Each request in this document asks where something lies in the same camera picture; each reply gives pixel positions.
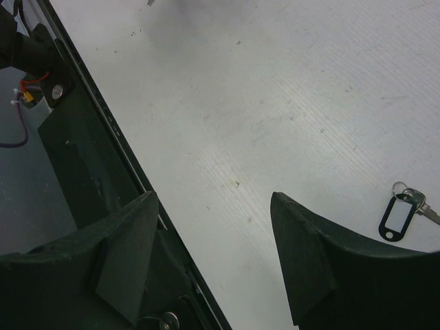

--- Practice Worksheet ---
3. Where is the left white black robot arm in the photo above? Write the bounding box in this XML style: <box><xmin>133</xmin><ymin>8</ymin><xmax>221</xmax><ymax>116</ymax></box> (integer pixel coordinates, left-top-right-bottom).
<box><xmin>1</xmin><ymin>1</ymin><xmax>53</xmax><ymax>76</ymax></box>

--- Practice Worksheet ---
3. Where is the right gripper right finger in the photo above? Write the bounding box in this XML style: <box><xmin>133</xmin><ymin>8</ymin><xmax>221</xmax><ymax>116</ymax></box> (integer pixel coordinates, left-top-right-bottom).
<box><xmin>270</xmin><ymin>192</ymin><xmax>439</xmax><ymax>329</ymax></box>

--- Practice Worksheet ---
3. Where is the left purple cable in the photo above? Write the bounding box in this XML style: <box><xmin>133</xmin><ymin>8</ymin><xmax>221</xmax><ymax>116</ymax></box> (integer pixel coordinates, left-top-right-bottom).
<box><xmin>0</xmin><ymin>99</ymin><xmax>29</xmax><ymax>149</ymax></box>

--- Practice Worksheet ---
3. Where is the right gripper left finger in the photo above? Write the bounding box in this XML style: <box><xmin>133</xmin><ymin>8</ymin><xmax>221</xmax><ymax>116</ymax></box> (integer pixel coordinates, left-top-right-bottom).
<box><xmin>1</xmin><ymin>192</ymin><xmax>158</xmax><ymax>329</ymax></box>

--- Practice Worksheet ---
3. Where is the key with black tag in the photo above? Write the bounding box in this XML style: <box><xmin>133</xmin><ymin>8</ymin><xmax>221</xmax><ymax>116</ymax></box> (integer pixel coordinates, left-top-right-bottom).
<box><xmin>378</xmin><ymin>181</ymin><xmax>439</xmax><ymax>242</ymax></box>

